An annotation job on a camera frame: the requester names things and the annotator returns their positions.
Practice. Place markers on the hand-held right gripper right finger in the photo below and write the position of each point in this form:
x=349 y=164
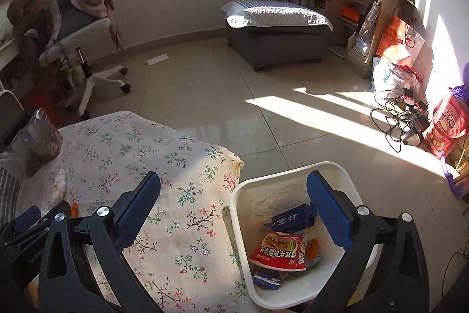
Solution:
x=328 y=205

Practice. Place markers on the floral tablecloth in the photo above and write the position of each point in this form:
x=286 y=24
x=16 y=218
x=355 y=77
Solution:
x=176 y=166

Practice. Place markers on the grey striped cloth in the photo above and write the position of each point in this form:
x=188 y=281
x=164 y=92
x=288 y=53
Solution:
x=8 y=194

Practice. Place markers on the white paper sheet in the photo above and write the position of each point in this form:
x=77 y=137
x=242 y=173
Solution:
x=158 y=59

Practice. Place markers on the orange paper bag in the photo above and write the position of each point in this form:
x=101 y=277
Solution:
x=394 y=40

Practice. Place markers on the blue cardboard box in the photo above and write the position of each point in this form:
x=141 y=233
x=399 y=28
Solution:
x=293 y=219

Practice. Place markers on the grey ottoman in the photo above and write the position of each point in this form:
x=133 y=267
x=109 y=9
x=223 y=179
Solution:
x=278 y=45

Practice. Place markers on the white plastic bag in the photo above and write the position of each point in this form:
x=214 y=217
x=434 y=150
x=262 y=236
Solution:
x=390 y=76

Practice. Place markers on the grey quilted cover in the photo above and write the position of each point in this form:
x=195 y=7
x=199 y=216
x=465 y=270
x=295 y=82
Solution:
x=274 y=14

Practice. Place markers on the white office chair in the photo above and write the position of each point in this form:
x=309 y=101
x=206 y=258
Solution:
x=78 y=30

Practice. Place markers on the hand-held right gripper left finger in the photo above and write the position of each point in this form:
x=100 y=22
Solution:
x=141 y=201

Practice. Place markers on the blue and white packet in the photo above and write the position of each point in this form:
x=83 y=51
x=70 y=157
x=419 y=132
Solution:
x=267 y=279

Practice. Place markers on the small orange scrap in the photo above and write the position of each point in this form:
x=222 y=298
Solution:
x=74 y=210

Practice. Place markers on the crumpled white tissue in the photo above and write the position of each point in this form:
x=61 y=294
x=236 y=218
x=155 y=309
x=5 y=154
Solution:
x=59 y=184

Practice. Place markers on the clear plastic jar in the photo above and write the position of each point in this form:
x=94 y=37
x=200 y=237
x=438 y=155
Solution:
x=36 y=140

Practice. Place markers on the white plastic bin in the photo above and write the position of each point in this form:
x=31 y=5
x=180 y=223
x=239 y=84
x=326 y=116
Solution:
x=278 y=184

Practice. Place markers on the orange wrapper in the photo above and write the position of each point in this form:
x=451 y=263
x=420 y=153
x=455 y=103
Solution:
x=313 y=249

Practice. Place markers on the red printed bag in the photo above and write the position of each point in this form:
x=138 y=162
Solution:
x=450 y=126

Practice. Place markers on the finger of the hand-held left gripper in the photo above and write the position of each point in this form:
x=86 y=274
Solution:
x=27 y=217

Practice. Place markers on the red instant noodle cup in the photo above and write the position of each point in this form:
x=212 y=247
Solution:
x=278 y=250

